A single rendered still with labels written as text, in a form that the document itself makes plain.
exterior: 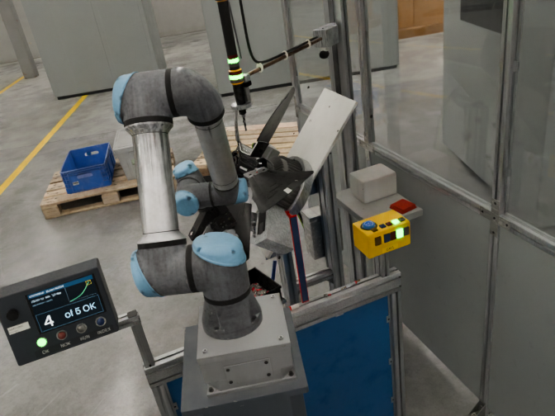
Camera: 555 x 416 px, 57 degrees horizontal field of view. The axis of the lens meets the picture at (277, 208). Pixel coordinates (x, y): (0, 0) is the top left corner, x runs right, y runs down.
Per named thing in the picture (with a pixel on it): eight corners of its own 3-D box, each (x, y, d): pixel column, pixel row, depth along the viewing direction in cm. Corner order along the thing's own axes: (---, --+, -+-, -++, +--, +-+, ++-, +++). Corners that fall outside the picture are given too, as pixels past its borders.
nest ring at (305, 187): (263, 206, 219) (255, 203, 217) (293, 150, 214) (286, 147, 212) (287, 234, 196) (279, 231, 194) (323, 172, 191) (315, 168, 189)
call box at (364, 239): (394, 234, 180) (393, 208, 175) (410, 248, 172) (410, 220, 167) (353, 248, 176) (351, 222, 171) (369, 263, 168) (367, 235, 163)
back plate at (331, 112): (238, 218, 237) (235, 217, 236) (312, 82, 224) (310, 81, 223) (282, 276, 192) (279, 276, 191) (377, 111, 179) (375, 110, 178)
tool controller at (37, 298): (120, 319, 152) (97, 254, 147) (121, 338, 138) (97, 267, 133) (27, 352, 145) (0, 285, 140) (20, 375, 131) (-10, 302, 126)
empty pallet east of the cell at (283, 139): (330, 132, 550) (329, 119, 543) (319, 172, 465) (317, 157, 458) (223, 139, 578) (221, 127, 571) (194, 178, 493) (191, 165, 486)
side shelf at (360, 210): (377, 185, 246) (377, 179, 244) (423, 215, 215) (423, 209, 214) (332, 199, 239) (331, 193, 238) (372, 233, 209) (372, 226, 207)
